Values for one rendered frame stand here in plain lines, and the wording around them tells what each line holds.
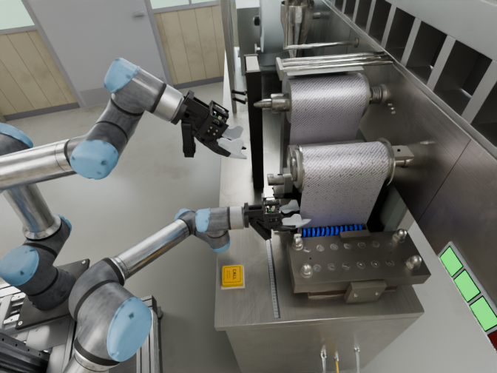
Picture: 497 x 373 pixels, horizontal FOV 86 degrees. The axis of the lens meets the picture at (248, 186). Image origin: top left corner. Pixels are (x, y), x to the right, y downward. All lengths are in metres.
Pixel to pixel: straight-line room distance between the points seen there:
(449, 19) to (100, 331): 1.03
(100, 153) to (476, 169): 0.76
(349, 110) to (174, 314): 1.61
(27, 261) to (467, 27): 1.35
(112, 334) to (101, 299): 0.09
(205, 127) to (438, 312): 1.88
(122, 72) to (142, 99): 0.06
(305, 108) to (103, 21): 3.51
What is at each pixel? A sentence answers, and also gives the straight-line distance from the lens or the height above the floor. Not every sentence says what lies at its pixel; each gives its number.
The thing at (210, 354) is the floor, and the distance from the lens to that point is 1.87.
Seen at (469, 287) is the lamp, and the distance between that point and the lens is 0.80.
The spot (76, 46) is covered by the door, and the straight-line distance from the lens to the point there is 4.31.
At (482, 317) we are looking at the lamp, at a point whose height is 1.18.
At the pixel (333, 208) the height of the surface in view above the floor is 1.13.
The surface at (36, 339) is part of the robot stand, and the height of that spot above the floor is 0.73.
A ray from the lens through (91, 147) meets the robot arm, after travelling 0.59.
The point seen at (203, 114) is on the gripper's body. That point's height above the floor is 1.48.
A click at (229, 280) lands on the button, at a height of 0.92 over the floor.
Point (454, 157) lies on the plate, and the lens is 0.78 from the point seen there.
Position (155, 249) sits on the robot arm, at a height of 1.10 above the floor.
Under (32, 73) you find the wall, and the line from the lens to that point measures 4.63.
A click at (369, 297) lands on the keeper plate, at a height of 0.94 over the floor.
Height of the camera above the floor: 1.80
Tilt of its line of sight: 45 degrees down
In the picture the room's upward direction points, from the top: 5 degrees counter-clockwise
